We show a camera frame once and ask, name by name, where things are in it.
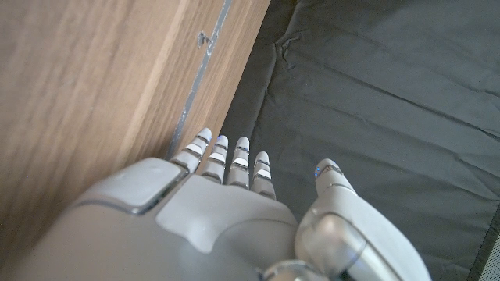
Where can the grey tape outline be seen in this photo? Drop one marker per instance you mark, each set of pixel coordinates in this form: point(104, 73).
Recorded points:
point(199, 74)

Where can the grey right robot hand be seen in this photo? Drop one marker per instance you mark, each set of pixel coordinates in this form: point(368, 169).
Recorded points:
point(195, 234)

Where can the black backdrop curtain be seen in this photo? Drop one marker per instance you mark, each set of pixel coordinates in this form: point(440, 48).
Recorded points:
point(371, 97)

